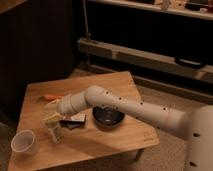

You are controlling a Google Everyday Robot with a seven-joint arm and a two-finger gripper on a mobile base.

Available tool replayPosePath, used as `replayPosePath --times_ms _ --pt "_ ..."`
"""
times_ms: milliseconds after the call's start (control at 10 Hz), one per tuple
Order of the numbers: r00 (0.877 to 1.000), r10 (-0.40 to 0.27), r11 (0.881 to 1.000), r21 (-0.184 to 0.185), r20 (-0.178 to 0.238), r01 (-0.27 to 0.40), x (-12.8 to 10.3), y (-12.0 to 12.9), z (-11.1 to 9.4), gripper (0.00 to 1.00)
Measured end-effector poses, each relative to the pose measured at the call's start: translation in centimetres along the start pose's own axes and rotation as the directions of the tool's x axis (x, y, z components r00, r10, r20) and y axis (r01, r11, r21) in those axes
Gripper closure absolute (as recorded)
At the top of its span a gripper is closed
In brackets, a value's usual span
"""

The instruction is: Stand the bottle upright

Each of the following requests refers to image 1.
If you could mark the metal pole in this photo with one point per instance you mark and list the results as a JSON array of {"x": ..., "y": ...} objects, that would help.
[{"x": 86, "y": 20}]

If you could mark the black bowl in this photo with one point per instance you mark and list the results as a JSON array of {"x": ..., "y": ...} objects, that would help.
[{"x": 107, "y": 117}]

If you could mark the black and red box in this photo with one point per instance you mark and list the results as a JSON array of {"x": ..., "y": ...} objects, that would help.
[{"x": 72, "y": 122}]

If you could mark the black case handle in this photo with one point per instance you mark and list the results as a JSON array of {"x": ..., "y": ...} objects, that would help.
[{"x": 190, "y": 64}]

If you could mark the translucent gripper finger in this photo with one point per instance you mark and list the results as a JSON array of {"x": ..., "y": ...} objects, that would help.
[
  {"x": 52, "y": 103},
  {"x": 54, "y": 117}
]

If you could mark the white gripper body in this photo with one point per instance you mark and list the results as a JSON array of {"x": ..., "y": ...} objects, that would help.
[{"x": 64, "y": 106}]

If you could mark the orange carrot toy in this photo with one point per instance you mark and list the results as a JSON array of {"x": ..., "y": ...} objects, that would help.
[{"x": 50, "y": 97}]

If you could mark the wooden low table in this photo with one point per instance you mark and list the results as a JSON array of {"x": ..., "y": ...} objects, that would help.
[{"x": 79, "y": 144}]

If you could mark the long grey case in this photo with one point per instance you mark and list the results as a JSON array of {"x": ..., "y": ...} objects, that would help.
[{"x": 144, "y": 59}]

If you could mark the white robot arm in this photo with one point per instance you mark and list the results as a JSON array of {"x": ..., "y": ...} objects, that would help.
[{"x": 196, "y": 127}]

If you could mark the white bottle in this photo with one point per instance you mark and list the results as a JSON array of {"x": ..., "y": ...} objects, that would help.
[{"x": 54, "y": 129}]

